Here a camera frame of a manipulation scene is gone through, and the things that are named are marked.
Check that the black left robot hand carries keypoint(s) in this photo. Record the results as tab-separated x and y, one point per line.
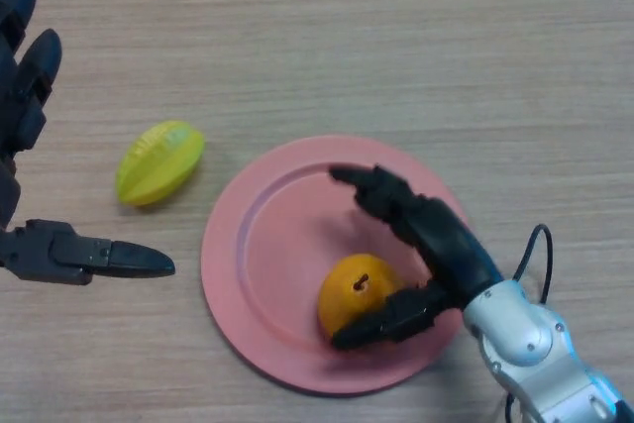
15	111

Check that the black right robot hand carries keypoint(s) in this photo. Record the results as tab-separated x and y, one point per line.
446	235

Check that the yellow pear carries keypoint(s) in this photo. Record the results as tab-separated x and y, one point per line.
347	304

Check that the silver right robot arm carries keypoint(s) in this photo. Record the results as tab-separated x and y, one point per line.
520	334

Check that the pink round plate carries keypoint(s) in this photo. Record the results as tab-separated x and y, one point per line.
282	244

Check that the yellow-green starfruit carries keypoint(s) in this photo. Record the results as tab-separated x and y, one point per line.
158	165

